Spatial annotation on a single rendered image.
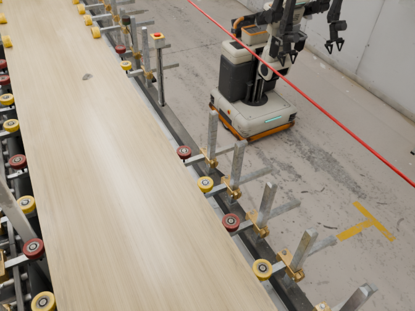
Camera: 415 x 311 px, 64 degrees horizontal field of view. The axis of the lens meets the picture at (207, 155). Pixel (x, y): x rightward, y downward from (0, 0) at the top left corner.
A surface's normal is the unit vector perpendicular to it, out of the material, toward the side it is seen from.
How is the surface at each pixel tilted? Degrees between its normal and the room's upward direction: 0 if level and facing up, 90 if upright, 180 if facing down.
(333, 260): 0
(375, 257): 0
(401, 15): 90
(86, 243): 0
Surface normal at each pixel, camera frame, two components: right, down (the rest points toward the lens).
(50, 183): 0.04, -0.71
